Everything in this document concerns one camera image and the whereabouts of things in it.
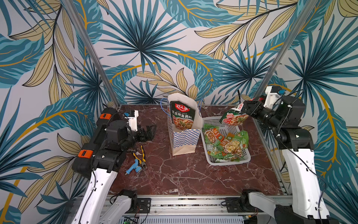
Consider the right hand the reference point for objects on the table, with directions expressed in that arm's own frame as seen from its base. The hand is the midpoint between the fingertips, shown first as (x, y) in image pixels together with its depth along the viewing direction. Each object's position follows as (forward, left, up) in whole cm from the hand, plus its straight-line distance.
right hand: (245, 100), depth 61 cm
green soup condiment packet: (-2, -5, -37) cm, 37 cm away
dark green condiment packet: (+17, +27, -30) cm, 43 cm away
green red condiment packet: (+1, +1, -12) cm, 12 cm away
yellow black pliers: (-9, +52, -42) cm, 68 cm away
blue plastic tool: (-14, +54, -40) cm, 69 cm away
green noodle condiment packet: (+7, +6, -41) cm, 42 cm away
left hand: (-5, +44, -13) cm, 46 cm away
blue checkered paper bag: (-3, +26, -29) cm, 39 cm away
